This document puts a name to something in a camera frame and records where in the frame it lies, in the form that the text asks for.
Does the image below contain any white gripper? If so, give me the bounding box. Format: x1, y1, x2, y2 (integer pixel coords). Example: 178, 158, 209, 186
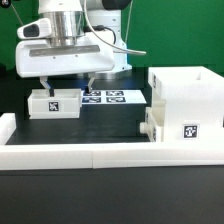
16, 33, 115, 97

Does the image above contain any white drawer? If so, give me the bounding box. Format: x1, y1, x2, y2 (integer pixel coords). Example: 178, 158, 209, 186
139, 107, 164, 142
28, 89, 82, 119

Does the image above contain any white front drawer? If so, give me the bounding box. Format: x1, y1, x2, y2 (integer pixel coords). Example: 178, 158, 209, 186
139, 107, 164, 142

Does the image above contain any white drawer cabinet box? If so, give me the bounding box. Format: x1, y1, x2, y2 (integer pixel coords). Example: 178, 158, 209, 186
148, 66, 224, 142

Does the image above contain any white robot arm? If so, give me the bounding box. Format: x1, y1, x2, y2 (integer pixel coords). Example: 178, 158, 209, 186
16, 0, 131, 85

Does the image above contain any marker sheet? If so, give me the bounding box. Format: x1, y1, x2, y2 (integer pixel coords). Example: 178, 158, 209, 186
82, 90, 146, 105

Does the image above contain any white U-shaped fence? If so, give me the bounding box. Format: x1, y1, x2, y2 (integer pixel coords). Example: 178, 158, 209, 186
0, 113, 224, 170

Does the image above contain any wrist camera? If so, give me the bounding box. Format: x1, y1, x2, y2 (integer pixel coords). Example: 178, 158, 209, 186
17, 18, 52, 39

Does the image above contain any grey thin cable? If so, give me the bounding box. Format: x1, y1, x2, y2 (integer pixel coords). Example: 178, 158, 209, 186
9, 3, 25, 28

